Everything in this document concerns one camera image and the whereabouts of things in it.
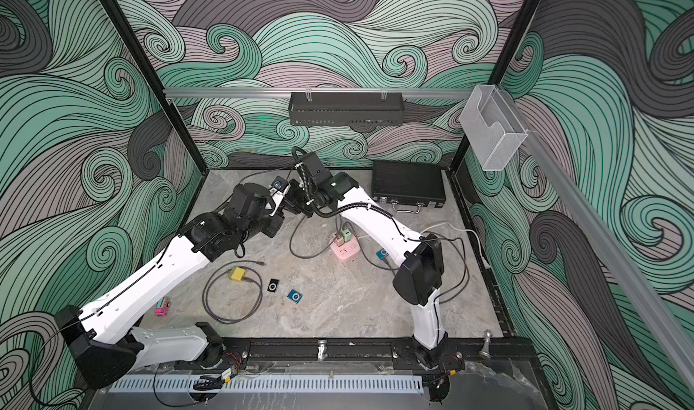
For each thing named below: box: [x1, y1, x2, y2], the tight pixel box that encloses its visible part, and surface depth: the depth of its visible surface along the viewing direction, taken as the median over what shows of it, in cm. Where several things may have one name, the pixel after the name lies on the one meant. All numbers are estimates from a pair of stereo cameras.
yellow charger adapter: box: [230, 267, 246, 282], surface depth 89 cm
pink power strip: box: [329, 236, 361, 262], surface depth 94 cm
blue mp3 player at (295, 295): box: [287, 288, 303, 305], surface depth 85 cm
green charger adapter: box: [340, 227, 352, 243], surface depth 92 cm
